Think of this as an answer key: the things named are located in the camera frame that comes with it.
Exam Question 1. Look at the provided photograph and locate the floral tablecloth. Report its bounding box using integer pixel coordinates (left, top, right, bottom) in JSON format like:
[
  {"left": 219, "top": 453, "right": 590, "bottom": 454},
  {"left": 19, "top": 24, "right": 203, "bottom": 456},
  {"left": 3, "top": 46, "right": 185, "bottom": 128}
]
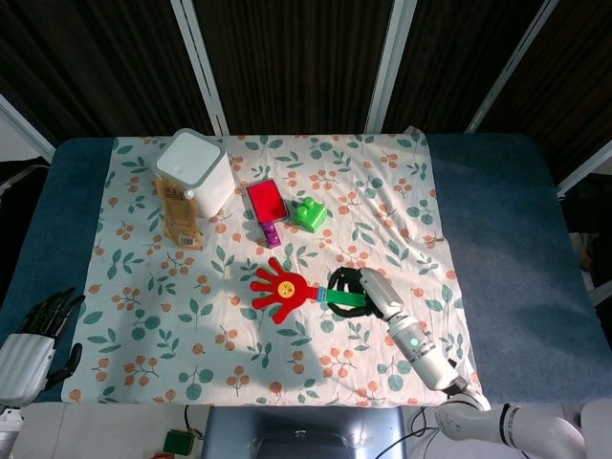
[{"left": 61, "top": 132, "right": 492, "bottom": 407}]

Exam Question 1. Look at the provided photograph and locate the white frame post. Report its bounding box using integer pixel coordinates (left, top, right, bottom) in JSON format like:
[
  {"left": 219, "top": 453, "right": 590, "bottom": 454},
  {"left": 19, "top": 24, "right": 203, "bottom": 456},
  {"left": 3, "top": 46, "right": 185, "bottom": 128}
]
[
  {"left": 556, "top": 137, "right": 612, "bottom": 196},
  {"left": 170, "top": 0, "right": 230, "bottom": 136},
  {"left": 364, "top": 0, "right": 418, "bottom": 135},
  {"left": 0, "top": 93, "right": 57, "bottom": 164},
  {"left": 465, "top": 0, "right": 561, "bottom": 135}
]

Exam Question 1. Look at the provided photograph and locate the black cable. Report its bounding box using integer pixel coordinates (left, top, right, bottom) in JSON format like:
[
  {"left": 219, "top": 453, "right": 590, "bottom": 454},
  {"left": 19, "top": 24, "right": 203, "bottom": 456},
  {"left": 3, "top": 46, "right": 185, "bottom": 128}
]
[
  {"left": 376, "top": 405, "right": 444, "bottom": 459},
  {"left": 183, "top": 405, "right": 206, "bottom": 439}
]

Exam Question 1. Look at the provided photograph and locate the white bin grey lid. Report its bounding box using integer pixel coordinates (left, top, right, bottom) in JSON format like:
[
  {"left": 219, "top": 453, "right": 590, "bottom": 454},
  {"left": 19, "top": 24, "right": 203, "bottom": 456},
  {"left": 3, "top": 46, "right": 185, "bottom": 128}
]
[{"left": 154, "top": 127, "right": 235, "bottom": 219}]

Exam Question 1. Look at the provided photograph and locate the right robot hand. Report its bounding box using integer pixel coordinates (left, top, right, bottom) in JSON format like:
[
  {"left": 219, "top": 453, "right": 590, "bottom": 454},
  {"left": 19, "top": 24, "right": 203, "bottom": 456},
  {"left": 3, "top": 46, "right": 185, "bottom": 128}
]
[{"left": 327, "top": 266, "right": 406, "bottom": 320}]

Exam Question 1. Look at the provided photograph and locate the red hand clapper green handle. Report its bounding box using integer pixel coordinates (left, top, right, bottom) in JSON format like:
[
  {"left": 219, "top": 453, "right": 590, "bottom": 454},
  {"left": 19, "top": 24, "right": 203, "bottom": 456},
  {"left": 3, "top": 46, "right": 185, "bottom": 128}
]
[{"left": 249, "top": 256, "right": 367, "bottom": 322}]

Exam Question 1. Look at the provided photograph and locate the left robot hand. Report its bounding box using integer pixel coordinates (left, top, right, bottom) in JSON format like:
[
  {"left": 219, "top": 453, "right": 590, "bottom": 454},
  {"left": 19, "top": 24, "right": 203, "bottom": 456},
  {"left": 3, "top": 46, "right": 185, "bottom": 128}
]
[{"left": 0, "top": 286, "right": 86, "bottom": 408}]

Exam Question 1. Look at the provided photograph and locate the purple toy block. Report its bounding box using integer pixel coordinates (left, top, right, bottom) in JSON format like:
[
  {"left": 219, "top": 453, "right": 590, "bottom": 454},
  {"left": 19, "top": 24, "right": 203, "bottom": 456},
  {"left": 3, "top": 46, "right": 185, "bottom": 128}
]
[{"left": 261, "top": 220, "right": 282, "bottom": 249}]

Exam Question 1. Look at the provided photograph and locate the red flat box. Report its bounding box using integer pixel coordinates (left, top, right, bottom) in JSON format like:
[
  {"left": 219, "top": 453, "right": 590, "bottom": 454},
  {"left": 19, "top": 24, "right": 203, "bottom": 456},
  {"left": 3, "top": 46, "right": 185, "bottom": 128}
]
[{"left": 244, "top": 178, "right": 290, "bottom": 226}]

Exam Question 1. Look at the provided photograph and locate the green toy block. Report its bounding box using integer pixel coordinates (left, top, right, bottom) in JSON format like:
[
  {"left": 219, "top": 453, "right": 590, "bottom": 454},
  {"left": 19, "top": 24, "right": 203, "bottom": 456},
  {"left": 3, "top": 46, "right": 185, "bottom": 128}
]
[{"left": 292, "top": 196, "right": 329, "bottom": 234}]

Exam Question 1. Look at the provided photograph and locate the blue table cover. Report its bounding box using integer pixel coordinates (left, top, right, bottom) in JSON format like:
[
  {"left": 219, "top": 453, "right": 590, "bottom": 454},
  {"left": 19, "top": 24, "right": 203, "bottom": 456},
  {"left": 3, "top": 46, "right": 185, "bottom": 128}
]
[{"left": 0, "top": 133, "right": 599, "bottom": 405}]

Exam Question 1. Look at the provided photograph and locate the brown spout pouch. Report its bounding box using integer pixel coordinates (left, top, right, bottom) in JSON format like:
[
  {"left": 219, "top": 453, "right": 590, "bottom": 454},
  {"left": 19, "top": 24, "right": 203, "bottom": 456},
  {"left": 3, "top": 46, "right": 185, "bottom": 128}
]
[{"left": 156, "top": 176, "right": 205, "bottom": 252}]

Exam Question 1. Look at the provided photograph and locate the green button box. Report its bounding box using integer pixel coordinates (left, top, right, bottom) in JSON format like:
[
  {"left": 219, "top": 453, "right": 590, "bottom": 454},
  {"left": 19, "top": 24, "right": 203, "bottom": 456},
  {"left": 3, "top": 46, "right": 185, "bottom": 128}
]
[{"left": 161, "top": 428, "right": 196, "bottom": 456}]

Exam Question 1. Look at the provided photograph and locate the grey robot torso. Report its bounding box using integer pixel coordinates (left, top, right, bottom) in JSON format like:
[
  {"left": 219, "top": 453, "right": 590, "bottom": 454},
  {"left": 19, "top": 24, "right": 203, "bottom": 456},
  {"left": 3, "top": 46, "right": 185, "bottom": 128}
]
[{"left": 202, "top": 405, "right": 408, "bottom": 459}]

